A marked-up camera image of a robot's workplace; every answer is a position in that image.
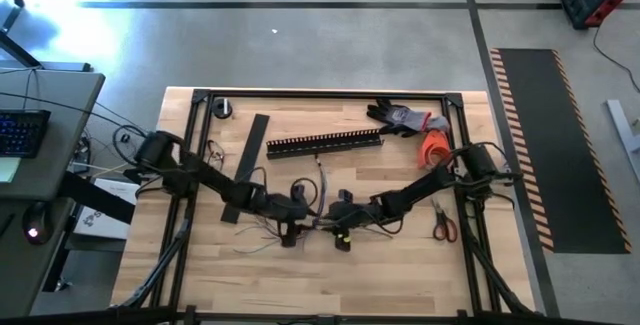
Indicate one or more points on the grey desk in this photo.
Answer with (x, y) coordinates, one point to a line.
(60, 115)

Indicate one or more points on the black round puck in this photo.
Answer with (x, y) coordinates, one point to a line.
(222, 108)

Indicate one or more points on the white printed carton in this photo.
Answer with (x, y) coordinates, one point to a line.
(107, 225)

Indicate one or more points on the pale green notepad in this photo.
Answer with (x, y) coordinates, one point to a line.
(7, 169)

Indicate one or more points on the black metal table frame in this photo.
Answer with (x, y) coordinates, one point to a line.
(325, 94)

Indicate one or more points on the clear safety glasses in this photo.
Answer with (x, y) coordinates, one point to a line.
(218, 156)

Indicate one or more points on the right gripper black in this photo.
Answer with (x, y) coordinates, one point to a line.
(355, 215)

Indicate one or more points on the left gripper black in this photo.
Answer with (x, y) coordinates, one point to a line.
(285, 207)

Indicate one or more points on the black raceway cover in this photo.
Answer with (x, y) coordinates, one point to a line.
(255, 140)

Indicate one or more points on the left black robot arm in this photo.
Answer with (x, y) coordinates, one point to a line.
(210, 177)

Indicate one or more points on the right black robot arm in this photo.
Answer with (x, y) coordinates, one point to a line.
(420, 190)

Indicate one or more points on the black desk brace bar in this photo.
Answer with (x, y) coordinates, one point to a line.
(100, 197)

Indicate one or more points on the grey metal bar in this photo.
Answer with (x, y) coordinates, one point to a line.
(622, 130)

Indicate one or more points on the black backlit keyboard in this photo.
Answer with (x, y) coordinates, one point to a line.
(22, 132)

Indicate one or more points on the grey blue box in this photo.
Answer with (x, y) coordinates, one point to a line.
(440, 124)

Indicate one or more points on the black hazard striped mat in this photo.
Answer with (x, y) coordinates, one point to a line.
(560, 150)

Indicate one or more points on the black computer mouse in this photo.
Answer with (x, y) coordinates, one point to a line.
(36, 222)

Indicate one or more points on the black grey work glove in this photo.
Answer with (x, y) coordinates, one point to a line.
(395, 117)

